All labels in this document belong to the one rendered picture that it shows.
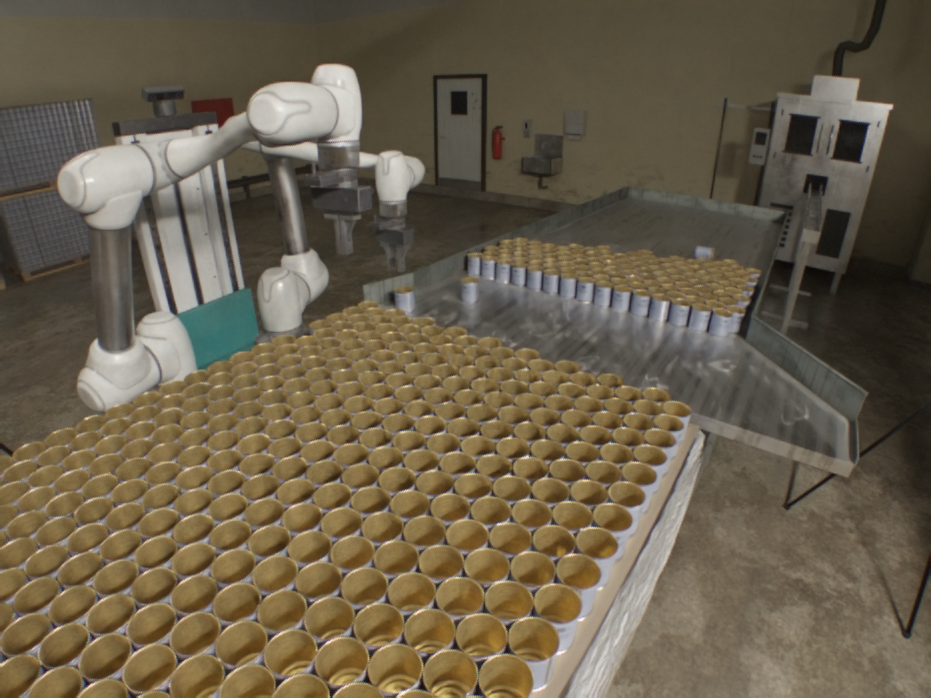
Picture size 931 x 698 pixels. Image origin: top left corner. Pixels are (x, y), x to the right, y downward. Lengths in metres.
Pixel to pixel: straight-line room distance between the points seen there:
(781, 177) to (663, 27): 2.88
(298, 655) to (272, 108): 0.85
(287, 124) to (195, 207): 1.08
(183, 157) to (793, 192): 5.73
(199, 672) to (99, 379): 1.01
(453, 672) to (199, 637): 0.37
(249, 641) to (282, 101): 0.84
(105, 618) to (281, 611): 0.26
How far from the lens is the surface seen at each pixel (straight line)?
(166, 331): 1.73
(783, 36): 7.68
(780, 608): 2.48
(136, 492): 1.11
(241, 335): 2.06
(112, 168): 1.34
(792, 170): 6.18
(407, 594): 0.83
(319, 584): 0.86
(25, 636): 0.96
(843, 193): 6.21
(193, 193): 1.97
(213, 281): 2.05
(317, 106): 0.99
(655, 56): 7.94
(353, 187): 1.12
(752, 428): 1.38
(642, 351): 1.62
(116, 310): 1.52
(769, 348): 1.76
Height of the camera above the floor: 1.80
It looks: 28 degrees down
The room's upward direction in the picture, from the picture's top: straight up
